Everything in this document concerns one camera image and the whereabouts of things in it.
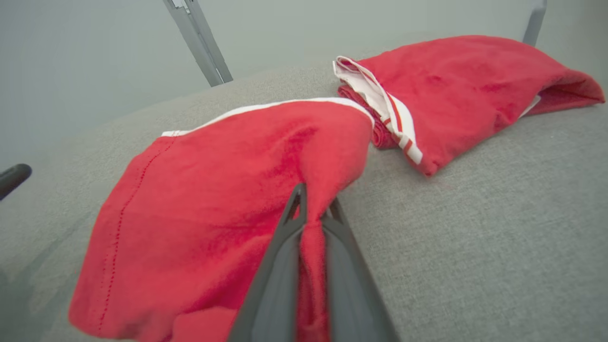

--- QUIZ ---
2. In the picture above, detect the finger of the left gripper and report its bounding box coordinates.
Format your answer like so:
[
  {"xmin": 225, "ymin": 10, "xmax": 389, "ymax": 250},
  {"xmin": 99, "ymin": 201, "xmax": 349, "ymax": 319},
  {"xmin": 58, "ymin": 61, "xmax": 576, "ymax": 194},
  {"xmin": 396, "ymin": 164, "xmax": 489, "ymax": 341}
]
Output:
[{"xmin": 0, "ymin": 163, "xmax": 33, "ymax": 201}]

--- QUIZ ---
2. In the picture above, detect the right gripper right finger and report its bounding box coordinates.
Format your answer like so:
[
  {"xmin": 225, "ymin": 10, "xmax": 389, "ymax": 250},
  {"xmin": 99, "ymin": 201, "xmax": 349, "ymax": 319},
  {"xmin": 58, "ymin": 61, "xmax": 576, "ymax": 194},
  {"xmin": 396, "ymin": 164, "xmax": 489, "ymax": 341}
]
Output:
[{"xmin": 322, "ymin": 197, "xmax": 400, "ymax": 342}]

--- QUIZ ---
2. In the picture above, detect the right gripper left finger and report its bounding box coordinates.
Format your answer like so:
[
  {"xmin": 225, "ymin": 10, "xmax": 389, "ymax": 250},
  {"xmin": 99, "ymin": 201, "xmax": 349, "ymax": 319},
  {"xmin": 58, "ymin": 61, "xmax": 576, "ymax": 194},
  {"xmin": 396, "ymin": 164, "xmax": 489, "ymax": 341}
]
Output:
[{"xmin": 227, "ymin": 182, "xmax": 308, "ymax": 342}]

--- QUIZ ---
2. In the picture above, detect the red shorts white stripe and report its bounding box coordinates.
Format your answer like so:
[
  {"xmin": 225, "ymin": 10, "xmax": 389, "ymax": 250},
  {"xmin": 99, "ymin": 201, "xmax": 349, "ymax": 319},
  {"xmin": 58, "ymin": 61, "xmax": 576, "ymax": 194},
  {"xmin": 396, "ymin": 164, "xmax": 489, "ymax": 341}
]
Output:
[{"xmin": 67, "ymin": 97, "xmax": 376, "ymax": 342}]

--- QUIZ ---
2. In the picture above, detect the red Bulls 23 jersey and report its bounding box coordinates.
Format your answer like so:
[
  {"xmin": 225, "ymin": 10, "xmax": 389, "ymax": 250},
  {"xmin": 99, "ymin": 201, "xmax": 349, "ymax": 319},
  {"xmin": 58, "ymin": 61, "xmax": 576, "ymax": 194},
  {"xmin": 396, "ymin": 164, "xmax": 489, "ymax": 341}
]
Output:
[{"xmin": 332, "ymin": 34, "xmax": 607, "ymax": 178}]

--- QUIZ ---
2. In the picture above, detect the grey metal post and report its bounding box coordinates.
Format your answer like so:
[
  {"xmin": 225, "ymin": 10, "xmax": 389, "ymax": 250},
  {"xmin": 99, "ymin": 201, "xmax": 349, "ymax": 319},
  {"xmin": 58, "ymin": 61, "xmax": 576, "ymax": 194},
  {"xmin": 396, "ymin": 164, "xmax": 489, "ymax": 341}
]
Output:
[{"xmin": 162, "ymin": 0, "xmax": 234, "ymax": 88}]

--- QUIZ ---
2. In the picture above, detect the grey metal frame leg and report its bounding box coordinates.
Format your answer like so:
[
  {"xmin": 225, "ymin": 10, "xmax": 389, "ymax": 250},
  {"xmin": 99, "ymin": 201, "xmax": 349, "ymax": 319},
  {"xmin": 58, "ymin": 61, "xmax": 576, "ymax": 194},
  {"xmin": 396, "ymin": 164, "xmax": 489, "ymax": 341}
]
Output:
[{"xmin": 522, "ymin": 0, "xmax": 548, "ymax": 47}]

